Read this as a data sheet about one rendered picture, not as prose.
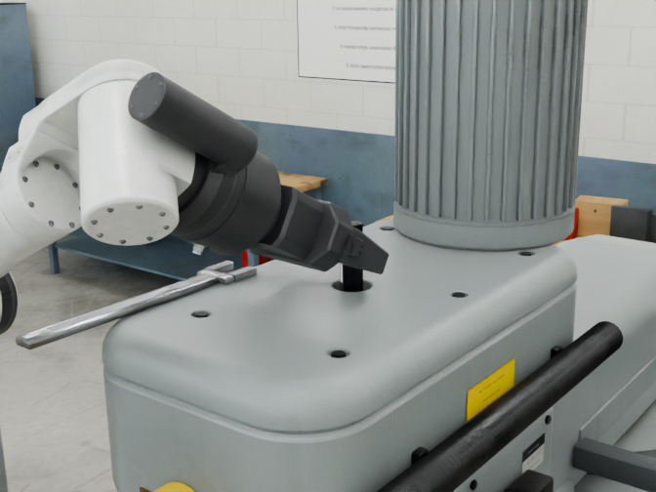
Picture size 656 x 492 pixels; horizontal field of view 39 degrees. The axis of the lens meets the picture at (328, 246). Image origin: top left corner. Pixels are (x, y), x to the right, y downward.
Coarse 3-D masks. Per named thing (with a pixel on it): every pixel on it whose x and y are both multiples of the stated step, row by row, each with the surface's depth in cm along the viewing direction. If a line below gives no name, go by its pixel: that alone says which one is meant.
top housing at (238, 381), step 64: (448, 256) 93; (512, 256) 93; (128, 320) 76; (192, 320) 76; (256, 320) 76; (320, 320) 76; (384, 320) 76; (448, 320) 76; (512, 320) 83; (128, 384) 73; (192, 384) 68; (256, 384) 65; (320, 384) 64; (384, 384) 67; (448, 384) 75; (512, 384) 85; (128, 448) 74; (192, 448) 69; (256, 448) 65; (320, 448) 64; (384, 448) 68
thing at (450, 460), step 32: (576, 352) 90; (608, 352) 94; (544, 384) 84; (576, 384) 89; (480, 416) 77; (512, 416) 78; (448, 448) 72; (480, 448) 74; (416, 480) 67; (448, 480) 69
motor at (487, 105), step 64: (448, 0) 89; (512, 0) 87; (576, 0) 91; (448, 64) 91; (512, 64) 89; (576, 64) 92; (448, 128) 92; (512, 128) 91; (576, 128) 96; (448, 192) 94; (512, 192) 93
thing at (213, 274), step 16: (208, 272) 86; (224, 272) 88; (240, 272) 86; (256, 272) 88; (160, 288) 82; (176, 288) 82; (192, 288) 83; (128, 304) 78; (144, 304) 79; (64, 320) 75; (80, 320) 74; (96, 320) 75; (112, 320) 76; (32, 336) 71; (48, 336) 71; (64, 336) 73
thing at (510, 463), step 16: (544, 416) 96; (528, 432) 93; (544, 432) 96; (512, 448) 90; (528, 448) 93; (544, 448) 97; (496, 464) 88; (512, 464) 91; (528, 464) 94; (544, 464) 98; (480, 480) 85; (496, 480) 88; (512, 480) 91
